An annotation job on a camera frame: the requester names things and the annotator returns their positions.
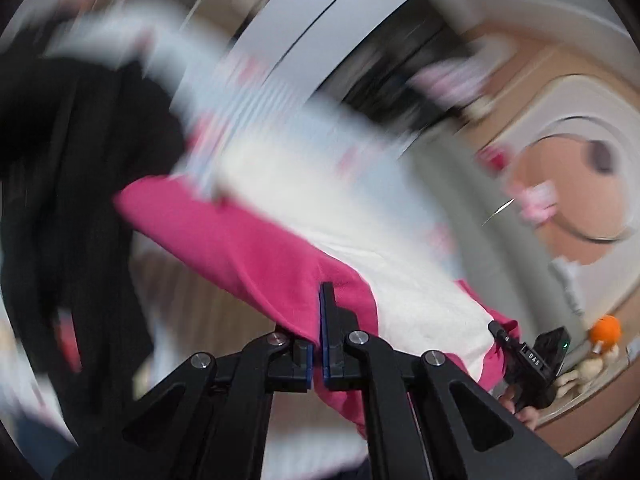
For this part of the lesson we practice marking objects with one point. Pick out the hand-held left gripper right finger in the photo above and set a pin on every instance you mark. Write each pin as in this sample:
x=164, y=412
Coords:
x=325, y=355

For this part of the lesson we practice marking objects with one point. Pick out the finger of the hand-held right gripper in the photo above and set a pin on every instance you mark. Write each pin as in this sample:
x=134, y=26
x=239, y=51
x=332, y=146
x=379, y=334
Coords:
x=500, y=333

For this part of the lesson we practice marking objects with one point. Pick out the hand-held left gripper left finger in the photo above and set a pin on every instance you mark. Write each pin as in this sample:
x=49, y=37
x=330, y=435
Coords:
x=303, y=366

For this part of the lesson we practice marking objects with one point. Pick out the cream and pink sweater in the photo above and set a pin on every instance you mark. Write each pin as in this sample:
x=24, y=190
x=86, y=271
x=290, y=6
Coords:
x=400, y=260

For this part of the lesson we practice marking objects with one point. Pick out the person's right hand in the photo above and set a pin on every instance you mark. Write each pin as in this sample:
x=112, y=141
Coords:
x=525, y=416

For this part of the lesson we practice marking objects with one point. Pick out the orange plush toy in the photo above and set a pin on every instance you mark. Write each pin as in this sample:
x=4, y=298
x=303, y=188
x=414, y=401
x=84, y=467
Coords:
x=605, y=332

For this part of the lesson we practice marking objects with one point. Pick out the pink plush toy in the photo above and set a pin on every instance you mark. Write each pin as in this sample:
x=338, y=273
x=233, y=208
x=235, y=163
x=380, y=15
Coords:
x=537, y=201

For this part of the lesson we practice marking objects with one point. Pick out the red plush toy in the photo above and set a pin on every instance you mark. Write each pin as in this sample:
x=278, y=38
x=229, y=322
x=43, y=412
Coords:
x=492, y=158

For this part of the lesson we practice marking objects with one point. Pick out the blue checked printed blanket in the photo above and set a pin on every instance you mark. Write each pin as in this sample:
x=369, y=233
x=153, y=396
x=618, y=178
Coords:
x=240, y=105

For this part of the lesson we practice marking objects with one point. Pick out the dark glass cabinet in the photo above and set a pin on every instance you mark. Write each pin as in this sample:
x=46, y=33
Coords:
x=400, y=75

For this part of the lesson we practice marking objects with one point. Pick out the black garment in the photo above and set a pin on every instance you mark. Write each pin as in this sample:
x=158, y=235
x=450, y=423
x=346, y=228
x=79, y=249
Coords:
x=75, y=185

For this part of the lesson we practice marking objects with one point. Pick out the white wardrobe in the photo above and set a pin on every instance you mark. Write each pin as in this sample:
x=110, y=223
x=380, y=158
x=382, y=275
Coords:
x=310, y=35

